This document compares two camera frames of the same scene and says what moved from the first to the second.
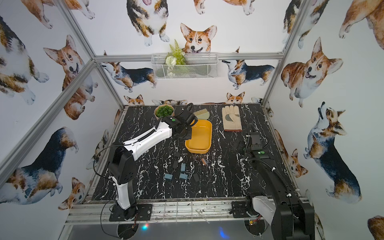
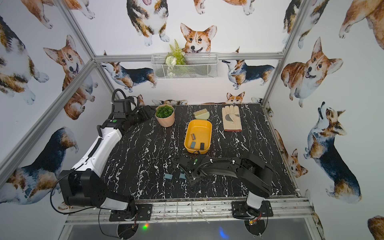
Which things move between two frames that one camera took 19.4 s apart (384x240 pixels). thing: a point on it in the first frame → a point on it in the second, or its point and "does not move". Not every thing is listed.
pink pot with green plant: (163, 110) does not move
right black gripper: (242, 145) → (189, 180)
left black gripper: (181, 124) → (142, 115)
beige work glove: (231, 118) does not move
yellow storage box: (201, 137) does not move
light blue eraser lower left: (168, 176) does not move
